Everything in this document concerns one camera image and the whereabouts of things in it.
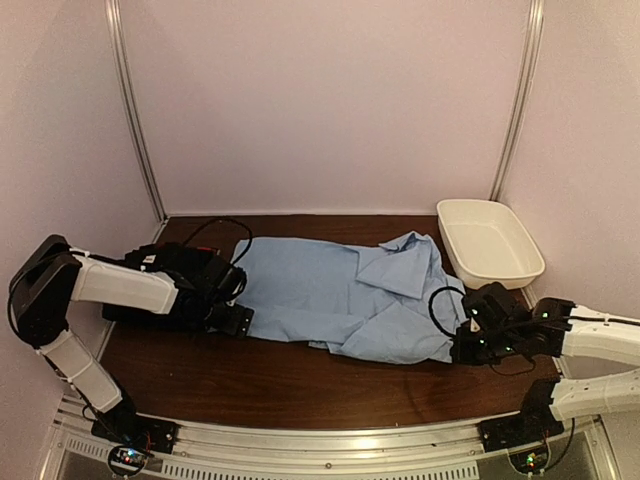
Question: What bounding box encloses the right black camera cable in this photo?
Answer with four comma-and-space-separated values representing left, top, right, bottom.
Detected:
428, 285, 469, 341

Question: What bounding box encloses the light blue long sleeve shirt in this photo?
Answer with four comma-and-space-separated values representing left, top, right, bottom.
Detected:
234, 231, 465, 365

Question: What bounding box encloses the circuit board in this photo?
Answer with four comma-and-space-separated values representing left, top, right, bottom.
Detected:
508, 446, 551, 476
107, 445, 150, 476

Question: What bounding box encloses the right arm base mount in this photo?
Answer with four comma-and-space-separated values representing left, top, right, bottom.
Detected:
478, 405, 564, 452

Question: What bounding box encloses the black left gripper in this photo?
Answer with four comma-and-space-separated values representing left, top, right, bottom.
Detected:
201, 298, 253, 338

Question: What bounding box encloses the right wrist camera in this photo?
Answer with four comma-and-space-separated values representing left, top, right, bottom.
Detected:
463, 298, 486, 333

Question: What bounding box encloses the white plastic tub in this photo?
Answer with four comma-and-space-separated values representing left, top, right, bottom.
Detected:
436, 199, 546, 290

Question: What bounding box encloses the left circuit board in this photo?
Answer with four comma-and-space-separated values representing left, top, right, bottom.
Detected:
107, 445, 150, 476

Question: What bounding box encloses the black camera cable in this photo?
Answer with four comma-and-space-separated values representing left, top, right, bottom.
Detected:
179, 215, 252, 281
428, 285, 469, 341

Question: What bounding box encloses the front aluminium frame rail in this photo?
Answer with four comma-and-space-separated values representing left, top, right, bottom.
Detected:
35, 395, 622, 479

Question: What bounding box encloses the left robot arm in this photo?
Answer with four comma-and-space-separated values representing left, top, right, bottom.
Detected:
7, 234, 254, 444

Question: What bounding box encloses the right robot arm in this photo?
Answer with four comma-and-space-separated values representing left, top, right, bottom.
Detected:
451, 283, 639, 442

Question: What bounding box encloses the right circuit board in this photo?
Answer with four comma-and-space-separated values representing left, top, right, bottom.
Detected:
508, 446, 551, 476

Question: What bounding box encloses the left black camera cable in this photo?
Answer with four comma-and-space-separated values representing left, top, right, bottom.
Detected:
179, 215, 252, 281

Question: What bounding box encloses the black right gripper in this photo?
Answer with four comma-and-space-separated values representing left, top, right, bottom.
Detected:
451, 327, 520, 367

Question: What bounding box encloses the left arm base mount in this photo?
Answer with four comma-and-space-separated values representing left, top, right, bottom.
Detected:
91, 399, 178, 454

